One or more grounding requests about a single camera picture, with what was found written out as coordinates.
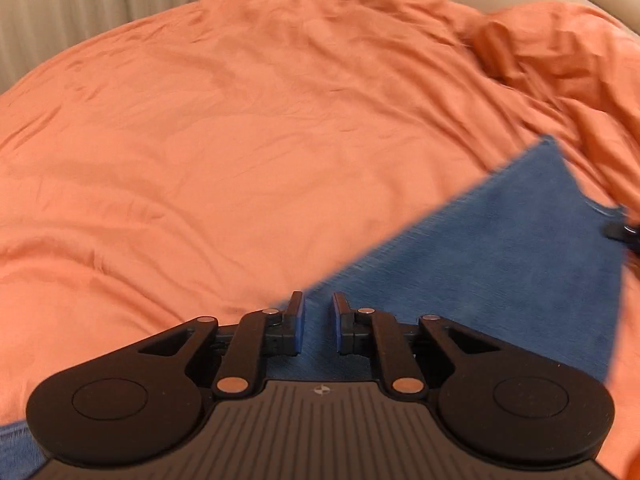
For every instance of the blue denim pants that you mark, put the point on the blue denim pants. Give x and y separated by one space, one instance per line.
475 245

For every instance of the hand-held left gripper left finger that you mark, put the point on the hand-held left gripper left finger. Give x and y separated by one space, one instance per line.
299 324

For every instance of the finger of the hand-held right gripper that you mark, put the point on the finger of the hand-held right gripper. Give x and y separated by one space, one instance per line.
622 231

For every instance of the orange duvet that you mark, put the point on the orange duvet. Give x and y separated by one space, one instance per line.
200 160

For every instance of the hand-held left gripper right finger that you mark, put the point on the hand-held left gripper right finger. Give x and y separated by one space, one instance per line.
338 327

